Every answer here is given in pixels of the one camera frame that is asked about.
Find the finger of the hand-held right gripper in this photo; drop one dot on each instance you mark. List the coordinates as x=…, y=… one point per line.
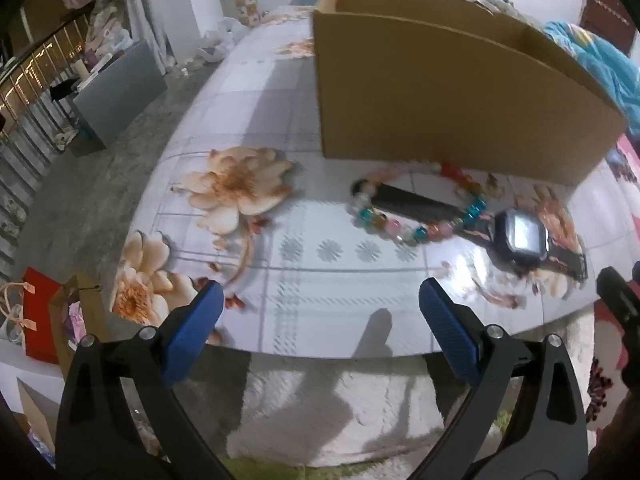
x=620, y=302

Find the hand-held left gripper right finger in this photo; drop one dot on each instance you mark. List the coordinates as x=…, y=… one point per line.
x=450, y=332

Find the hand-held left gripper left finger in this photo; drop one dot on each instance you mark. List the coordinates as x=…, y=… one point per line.
x=195, y=327

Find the black smartwatch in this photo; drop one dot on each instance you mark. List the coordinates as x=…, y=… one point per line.
x=525, y=232

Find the brown cardboard box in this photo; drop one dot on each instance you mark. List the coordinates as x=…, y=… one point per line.
x=425, y=100

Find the brown paper bag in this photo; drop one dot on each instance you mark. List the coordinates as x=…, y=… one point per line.
x=90, y=305

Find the red gift bag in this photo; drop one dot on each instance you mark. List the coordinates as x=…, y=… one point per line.
x=42, y=315

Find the blue blanket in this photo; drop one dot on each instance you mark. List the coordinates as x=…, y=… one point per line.
x=600, y=65

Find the grey panel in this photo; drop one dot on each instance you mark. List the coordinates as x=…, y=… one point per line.
x=120, y=92

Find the brown wooden door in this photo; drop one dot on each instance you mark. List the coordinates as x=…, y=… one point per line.
x=607, y=10

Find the white plastic bag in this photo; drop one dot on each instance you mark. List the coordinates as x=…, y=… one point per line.
x=222, y=35

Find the grey floral blanket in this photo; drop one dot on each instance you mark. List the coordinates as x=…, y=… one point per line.
x=492, y=7

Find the white curtain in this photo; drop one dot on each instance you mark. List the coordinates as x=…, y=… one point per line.
x=142, y=10

